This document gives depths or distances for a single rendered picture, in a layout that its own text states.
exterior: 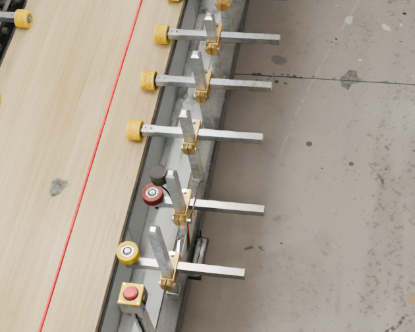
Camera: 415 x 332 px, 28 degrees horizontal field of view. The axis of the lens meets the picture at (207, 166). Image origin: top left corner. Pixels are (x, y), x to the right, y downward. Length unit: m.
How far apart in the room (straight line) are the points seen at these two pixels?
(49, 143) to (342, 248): 1.47
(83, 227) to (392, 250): 1.54
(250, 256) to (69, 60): 1.24
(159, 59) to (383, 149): 1.34
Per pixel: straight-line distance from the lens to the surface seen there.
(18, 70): 3.60
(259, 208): 3.02
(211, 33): 3.35
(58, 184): 3.16
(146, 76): 3.31
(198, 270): 2.95
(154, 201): 3.04
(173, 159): 3.48
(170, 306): 3.05
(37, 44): 3.67
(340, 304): 3.78
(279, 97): 4.42
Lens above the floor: 3.43
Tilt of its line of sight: 55 degrees down
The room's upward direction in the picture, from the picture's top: 12 degrees counter-clockwise
